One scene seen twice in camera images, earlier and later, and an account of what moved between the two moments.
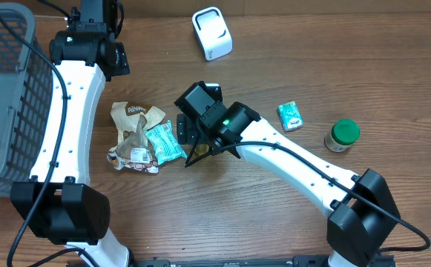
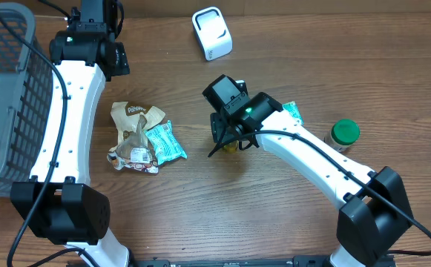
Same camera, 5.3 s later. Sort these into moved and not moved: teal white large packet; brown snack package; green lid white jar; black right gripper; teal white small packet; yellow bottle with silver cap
Moved: black right gripper; yellow bottle with silver cap
Not moved: brown snack package; teal white large packet; teal white small packet; green lid white jar
